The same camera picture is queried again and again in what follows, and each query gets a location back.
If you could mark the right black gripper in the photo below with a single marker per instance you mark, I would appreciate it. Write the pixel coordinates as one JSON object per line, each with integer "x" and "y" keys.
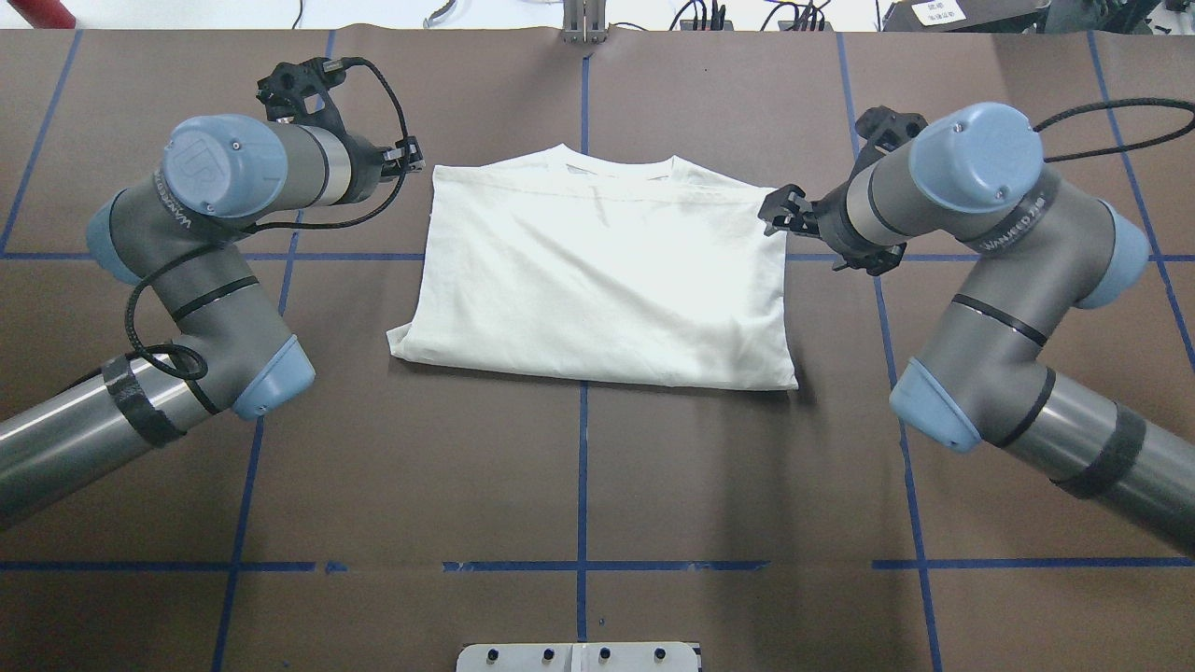
{"x": 830, "y": 222}

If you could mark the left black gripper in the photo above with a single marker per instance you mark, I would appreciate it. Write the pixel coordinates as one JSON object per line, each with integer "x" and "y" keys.
{"x": 369, "y": 169}

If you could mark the cream long-sleeve cat shirt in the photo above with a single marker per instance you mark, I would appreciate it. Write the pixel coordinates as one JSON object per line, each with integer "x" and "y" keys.
{"x": 557, "y": 264}

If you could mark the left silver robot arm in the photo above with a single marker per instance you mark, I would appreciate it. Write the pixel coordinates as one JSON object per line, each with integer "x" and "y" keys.
{"x": 205, "y": 337}

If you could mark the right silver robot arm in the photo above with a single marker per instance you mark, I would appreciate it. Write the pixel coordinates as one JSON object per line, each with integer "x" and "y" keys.
{"x": 1044, "y": 247}

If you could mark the black device white label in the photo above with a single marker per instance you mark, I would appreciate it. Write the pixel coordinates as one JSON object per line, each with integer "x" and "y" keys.
{"x": 981, "y": 17}

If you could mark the red cylindrical bottle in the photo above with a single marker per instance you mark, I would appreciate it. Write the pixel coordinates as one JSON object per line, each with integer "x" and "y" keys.
{"x": 45, "y": 14}

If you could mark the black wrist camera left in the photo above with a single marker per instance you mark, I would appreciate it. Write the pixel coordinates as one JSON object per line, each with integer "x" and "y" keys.
{"x": 301, "y": 93}

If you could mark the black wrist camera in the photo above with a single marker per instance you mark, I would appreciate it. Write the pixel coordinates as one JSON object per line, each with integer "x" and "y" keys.
{"x": 301, "y": 93}
{"x": 883, "y": 131}

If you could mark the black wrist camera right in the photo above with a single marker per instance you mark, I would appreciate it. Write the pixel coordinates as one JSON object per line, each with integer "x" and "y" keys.
{"x": 883, "y": 131}

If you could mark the aluminium frame post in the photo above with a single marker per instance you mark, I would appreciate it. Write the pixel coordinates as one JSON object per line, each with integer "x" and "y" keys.
{"x": 584, "y": 21}

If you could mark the white camera post base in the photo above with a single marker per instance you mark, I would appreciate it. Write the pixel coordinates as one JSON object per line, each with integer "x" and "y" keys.
{"x": 582, "y": 656}

